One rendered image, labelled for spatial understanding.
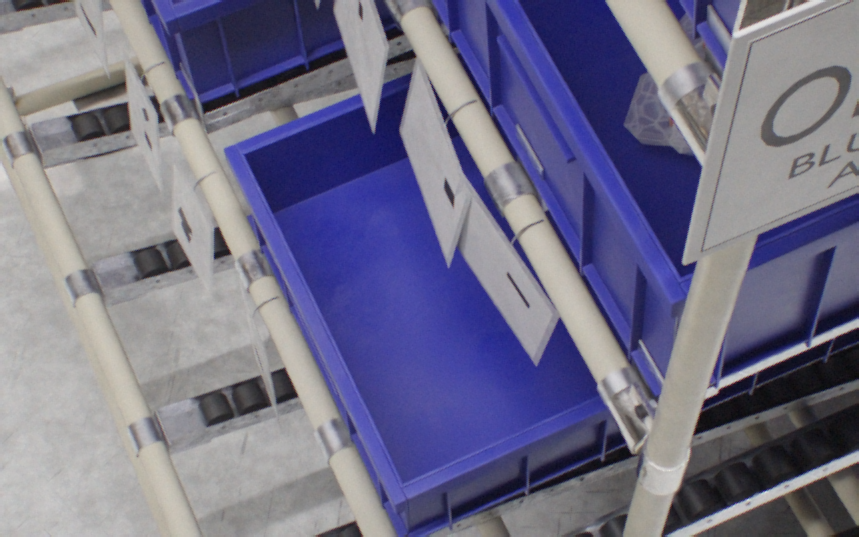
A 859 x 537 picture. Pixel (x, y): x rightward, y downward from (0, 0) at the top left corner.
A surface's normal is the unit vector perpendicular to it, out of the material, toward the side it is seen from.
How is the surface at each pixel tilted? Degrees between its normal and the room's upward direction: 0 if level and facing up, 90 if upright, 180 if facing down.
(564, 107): 5
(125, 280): 11
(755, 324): 90
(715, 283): 90
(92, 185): 0
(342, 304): 3
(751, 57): 90
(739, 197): 90
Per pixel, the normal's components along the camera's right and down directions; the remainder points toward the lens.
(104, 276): 0.19, -0.54
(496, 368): -0.03, -0.46
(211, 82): 0.42, 0.80
